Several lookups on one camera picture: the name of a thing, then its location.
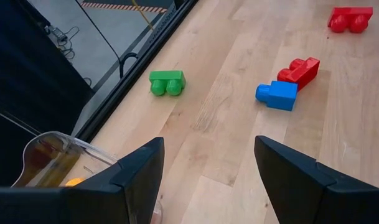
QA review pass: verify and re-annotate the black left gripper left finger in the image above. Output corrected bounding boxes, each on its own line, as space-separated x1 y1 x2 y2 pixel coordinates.
0 136 166 224

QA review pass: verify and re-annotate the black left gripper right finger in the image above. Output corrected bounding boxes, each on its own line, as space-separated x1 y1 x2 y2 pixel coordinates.
254 135 379 224

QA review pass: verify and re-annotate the small yellow one-stud block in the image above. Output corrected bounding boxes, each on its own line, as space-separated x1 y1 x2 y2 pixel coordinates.
64 177 86 187

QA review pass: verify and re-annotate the small blue one-stud block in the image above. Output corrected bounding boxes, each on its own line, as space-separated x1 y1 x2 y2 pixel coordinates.
255 80 299 112

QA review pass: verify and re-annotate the red two-stud block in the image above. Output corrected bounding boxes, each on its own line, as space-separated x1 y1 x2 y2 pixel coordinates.
327 6 374 34
276 57 321 91

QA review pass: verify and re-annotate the green two-stud block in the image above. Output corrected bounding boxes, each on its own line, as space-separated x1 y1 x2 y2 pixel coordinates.
149 70 187 97

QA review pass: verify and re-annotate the clear plastic bin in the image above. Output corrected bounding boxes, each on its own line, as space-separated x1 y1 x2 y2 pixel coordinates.
11 130 164 224

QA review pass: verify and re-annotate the black partition panel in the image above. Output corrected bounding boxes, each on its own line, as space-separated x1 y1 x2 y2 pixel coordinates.
0 0 95 187

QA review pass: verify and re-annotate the orange striped floor tape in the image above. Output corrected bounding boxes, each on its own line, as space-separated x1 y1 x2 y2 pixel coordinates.
80 1 168 14

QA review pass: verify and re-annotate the black metal table frame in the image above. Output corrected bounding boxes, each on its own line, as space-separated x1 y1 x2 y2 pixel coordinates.
72 0 200 142

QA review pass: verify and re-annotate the black looped cable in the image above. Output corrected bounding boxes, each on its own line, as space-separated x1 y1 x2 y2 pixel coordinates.
75 0 141 79

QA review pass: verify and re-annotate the black floor cable bundle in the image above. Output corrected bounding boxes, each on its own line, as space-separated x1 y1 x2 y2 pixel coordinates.
44 24 81 60

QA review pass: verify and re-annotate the yellow cable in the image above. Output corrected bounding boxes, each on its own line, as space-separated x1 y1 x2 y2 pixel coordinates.
131 0 154 30

